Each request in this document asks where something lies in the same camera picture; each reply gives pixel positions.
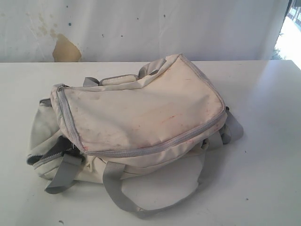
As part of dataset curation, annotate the white fabric backpack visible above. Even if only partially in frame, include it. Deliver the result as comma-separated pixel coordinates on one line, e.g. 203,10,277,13
26,54,244,218

